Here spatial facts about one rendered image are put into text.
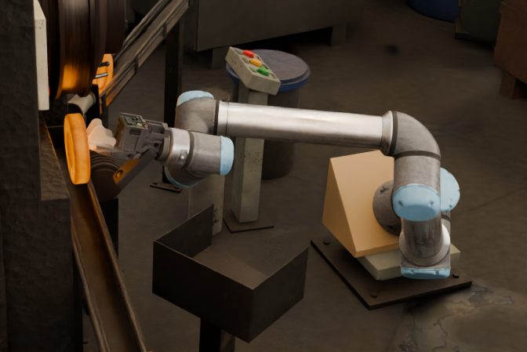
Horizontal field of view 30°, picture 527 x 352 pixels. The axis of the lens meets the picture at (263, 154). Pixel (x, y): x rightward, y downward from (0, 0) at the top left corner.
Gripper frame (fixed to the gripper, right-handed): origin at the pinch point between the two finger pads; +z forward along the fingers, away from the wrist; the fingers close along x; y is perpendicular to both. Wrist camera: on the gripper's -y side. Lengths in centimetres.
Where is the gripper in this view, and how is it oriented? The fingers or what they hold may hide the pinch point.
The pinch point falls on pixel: (77, 140)
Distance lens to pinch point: 221.4
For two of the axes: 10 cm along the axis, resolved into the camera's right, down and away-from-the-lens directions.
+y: 3.3, -8.7, -3.6
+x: 3.3, 4.7, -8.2
